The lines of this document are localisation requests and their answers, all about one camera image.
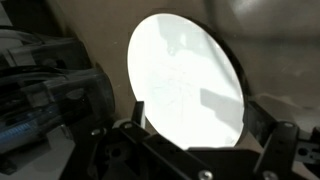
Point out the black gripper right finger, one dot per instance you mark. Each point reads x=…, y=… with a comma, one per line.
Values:
x=283, y=150

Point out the clear glass storage container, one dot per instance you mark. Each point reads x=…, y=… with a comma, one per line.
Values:
x=66, y=100

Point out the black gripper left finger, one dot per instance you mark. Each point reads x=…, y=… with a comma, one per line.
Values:
x=140, y=113

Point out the white plate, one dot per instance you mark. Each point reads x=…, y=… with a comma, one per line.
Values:
x=183, y=83

